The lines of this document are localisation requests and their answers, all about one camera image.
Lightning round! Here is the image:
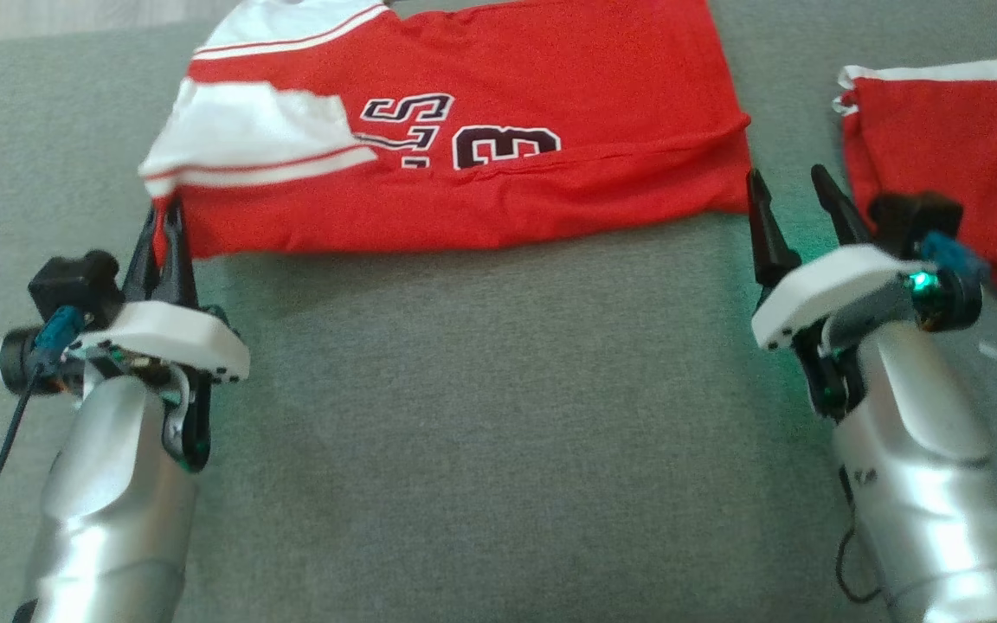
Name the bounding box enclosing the red basketball jersey white trim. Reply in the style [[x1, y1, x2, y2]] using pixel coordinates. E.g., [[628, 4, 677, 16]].
[[139, 0, 755, 260]]

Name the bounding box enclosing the wide grey sofa seat cushion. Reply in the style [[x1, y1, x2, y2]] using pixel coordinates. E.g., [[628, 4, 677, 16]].
[[0, 0, 997, 623]]

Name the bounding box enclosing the left cable teal connector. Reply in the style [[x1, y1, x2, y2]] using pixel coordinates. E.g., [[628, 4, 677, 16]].
[[0, 305, 86, 576]]

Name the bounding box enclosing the red basketball shorts white band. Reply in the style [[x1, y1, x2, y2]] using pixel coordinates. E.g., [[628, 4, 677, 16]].
[[833, 56, 997, 291]]

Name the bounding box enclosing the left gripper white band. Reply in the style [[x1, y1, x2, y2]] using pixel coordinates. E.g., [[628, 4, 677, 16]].
[[79, 197, 250, 383]]

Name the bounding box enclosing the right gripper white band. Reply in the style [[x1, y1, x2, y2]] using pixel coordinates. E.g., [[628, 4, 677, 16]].
[[746, 164, 919, 351]]

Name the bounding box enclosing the cable teal connector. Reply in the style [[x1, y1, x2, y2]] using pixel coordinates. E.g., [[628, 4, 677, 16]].
[[918, 230, 997, 434], [0, 305, 86, 576]]

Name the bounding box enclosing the right cable teal connector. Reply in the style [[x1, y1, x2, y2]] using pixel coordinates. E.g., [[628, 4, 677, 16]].
[[918, 230, 997, 434]]

